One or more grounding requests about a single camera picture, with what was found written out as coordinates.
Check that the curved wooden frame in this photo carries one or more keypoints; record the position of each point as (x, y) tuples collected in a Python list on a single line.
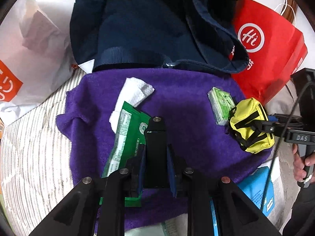
[(292, 5)]

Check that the white tissue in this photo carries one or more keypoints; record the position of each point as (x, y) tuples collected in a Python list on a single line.
[(135, 91)]

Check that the purple towel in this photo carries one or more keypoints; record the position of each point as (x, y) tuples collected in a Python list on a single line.
[(192, 98)]

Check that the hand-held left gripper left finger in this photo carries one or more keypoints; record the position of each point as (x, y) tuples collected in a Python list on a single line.
[(141, 169)]

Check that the black case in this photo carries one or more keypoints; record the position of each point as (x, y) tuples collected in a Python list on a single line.
[(155, 152)]

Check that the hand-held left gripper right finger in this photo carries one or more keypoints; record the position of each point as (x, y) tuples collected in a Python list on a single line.
[(172, 174)]

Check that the striped bed quilt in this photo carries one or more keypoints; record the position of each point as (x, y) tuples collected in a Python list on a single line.
[(37, 152)]

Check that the green wipes pack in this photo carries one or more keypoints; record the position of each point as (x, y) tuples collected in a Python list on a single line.
[(123, 132)]

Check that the blue tissue pack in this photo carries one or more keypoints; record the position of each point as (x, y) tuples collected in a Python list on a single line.
[(256, 186)]

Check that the person's right hand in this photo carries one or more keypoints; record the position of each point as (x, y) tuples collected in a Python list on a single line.
[(299, 167)]

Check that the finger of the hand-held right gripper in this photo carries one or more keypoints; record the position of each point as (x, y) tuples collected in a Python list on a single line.
[(270, 129), (283, 118)]

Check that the person's right forearm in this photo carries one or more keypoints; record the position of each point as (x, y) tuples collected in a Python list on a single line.
[(300, 209)]

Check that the red paper bag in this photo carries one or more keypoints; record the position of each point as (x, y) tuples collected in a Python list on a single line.
[(270, 61)]

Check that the small green tissue packet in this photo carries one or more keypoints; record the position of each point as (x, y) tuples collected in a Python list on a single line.
[(220, 103)]

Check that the navy fabric bag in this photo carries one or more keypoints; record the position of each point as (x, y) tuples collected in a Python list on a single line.
[(135, 24)]

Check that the white plastic shopping bag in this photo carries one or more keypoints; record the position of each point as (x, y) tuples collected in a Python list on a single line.
[(37, 54)]

